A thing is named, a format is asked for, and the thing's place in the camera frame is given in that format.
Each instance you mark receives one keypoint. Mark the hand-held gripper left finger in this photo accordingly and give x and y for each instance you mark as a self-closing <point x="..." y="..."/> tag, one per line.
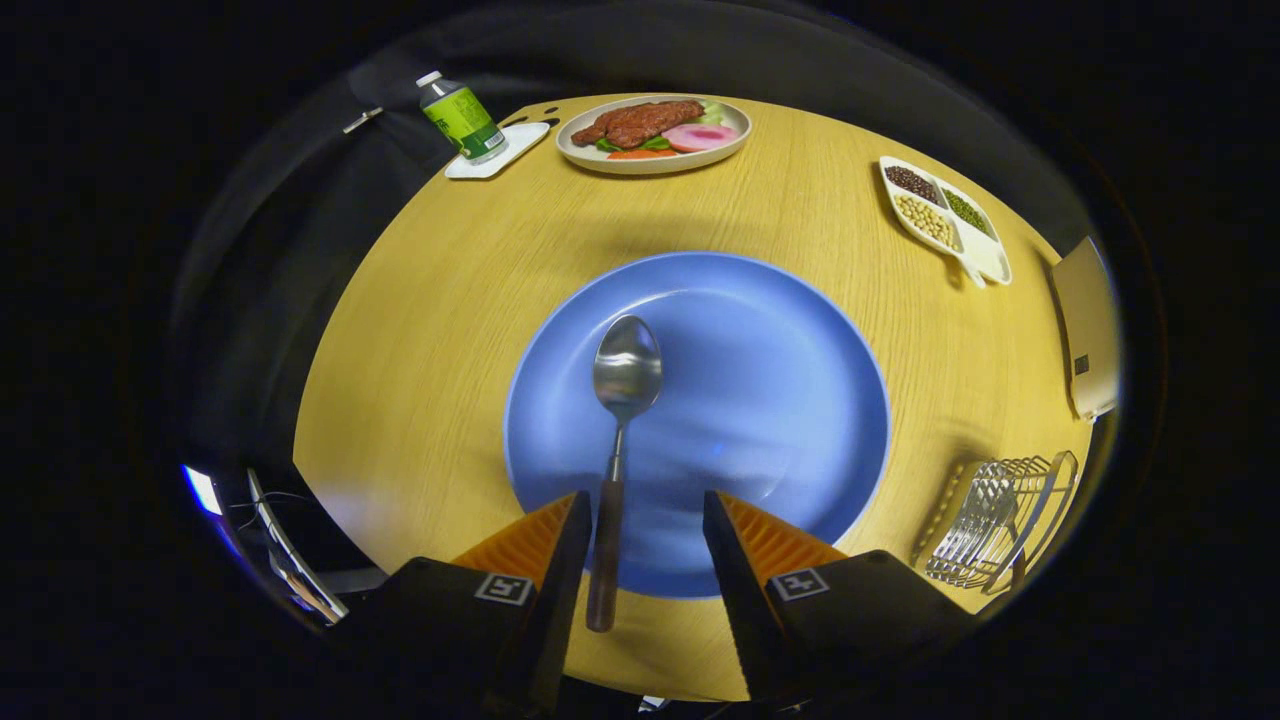
<point x="560" y="600"/>

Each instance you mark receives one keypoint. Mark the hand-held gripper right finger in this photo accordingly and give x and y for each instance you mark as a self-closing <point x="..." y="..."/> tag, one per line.
<point x="745" y="600"/>

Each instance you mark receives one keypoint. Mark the blue round plate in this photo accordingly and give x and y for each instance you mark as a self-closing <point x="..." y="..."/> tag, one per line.
<point x="760" y="350"/>

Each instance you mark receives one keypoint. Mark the white divided dish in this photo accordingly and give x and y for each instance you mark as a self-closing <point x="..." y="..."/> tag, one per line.
<point x="988" y="258"/>

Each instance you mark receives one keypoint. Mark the pile of yellow soybeans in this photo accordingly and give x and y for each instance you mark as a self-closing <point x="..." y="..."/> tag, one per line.
<point x="925" y="220"/>

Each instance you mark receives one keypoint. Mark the white toaster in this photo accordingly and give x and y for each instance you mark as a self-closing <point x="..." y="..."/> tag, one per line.
<point x="1088" y="330"/>

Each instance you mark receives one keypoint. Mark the oval beige food plate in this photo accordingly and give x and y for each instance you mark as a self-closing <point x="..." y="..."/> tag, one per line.
<point x="650" y="165"/>

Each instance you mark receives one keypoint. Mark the pile of green mung beans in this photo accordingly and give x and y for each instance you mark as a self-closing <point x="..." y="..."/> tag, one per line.
<point x="965" y="210"/>

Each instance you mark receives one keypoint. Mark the pile of dark red beans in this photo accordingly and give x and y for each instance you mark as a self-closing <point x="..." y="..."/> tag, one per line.
<point x="910" y="183"/>

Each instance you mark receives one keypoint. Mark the orange carrot slice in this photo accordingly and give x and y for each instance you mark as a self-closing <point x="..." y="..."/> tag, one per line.
<point x="635" y="154"/>

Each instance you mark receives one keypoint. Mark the white square coaster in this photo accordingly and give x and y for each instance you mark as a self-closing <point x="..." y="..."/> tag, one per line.
<point x="520" y="140"/>

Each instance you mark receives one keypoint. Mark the pink ham slice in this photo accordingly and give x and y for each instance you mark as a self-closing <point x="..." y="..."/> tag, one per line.
<point x="700" y="137"/>

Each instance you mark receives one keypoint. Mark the brown grilled steak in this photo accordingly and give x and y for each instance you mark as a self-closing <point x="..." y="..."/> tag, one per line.
<point x="645" y="120"/>

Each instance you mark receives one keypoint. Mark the green drink bottle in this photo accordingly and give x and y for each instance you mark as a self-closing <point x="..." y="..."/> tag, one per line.
<point x="462" y="120"/>

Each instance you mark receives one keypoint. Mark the light green lettuce leaf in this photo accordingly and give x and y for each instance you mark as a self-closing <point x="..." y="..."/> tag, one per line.
<point x="714" y="110"/>

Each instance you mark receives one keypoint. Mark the white cloth clip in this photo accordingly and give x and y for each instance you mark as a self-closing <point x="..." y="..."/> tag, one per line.
<point x="362" y="120"/>

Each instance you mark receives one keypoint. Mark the black backdrop cloth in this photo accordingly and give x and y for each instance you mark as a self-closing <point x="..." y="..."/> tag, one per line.
<point x="640" y="50"/>

